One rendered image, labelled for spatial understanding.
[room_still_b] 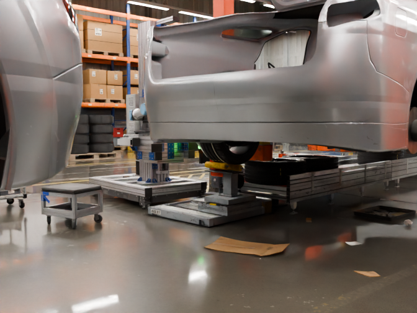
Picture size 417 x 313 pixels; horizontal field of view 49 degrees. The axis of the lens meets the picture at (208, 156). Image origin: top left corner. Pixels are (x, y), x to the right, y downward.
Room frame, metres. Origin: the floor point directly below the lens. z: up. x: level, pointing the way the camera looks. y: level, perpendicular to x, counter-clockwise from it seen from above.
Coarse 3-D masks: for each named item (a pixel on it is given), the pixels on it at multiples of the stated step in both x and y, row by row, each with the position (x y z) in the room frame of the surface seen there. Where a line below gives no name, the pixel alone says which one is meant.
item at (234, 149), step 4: (248, 144) 4.37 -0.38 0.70; (252, 144) 4.34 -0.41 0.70; (228, 148) 4.09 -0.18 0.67; (232, 148) 4.44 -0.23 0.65; (236, 148) 4.40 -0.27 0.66; (240, 148) 4.38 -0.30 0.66; (244, 148) 4.34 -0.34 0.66; (248, 148) 4.31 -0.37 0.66; (232, 152) 4.12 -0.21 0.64; (236, 152) 4.32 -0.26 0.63; (240, 152) 4.30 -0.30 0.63; (244, 152) 4.27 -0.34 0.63
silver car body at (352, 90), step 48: (288, 0) 4.27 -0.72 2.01; (336, 0) 2.45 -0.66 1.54; (384, 0) 2.50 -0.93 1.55; (192, 48) 3.93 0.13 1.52; (240, 48) 4.40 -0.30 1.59; (336, 48) 2.42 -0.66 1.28; (384, 48) 2.51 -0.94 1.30; (144, 96) 3.54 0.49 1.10; (192, 96) 3.04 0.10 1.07; (240, 96) 2.77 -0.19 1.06; (288, 96) 2.56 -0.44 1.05; (336, 96) 2.43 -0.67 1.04; (384, 96) 2.52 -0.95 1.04; (336, 144) 2.48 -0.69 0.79; (384, 144) 2.53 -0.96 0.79
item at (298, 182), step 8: (336, 168) 5.16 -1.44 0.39; (344, 168) 5.27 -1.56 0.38; (352, 168) 5.42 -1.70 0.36; (360, 168) 5.56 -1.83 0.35; (368, 168) 5.72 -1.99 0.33; (376, 168) 5.89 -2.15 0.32; (384, 168) 6.07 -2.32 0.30; (296, 176) 4.54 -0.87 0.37; (304, 176) 4.65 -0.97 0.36; (312, 176) 4.75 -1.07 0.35; (320, 176) 4.88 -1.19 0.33; (328, 176) 5.00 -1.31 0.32; (336, 176) 5.15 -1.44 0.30; (344, 176) 5.27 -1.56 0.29; (288, 184) 4.47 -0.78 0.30; (296, 184) 4.54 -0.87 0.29; (304, 184) 4.65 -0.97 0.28; (312, 184) 4.75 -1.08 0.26; (312, 192) 4.75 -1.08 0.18
